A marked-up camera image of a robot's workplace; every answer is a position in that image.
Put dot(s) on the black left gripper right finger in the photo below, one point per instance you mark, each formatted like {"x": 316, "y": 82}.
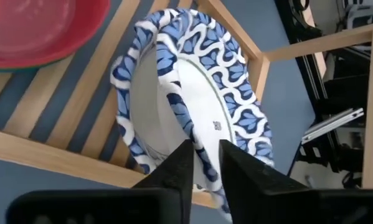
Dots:
{"x": 282, "y": 207}

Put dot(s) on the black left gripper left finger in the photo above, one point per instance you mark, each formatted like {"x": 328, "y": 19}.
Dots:
{"x": 111, "y": 207}

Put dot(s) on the blue patterned paper bowl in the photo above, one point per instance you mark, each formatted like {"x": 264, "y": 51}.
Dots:
{"x": 365, "y": 14}
{"x": 142, "y": 102}

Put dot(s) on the blue patterned white plates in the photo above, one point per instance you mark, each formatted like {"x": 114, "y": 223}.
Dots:
{"x": 205, "y": 96}

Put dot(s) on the teal plastic bowl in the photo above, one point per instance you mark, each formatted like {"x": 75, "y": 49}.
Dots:
{"x": 5, "y": 70}

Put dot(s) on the orange plastic bowl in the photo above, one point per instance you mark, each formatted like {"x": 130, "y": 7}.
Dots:
{"x": 33, "y": 31}

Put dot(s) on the wooden slatted shelf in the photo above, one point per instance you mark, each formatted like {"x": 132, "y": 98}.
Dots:
{"x": 49, "y": 155}

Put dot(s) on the silver aluminium bar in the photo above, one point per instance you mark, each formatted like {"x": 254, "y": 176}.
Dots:
{"x": 332, "y": 124}

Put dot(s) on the black metal rig frame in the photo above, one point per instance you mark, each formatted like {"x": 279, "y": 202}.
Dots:
{"x": 301, "y": 37}

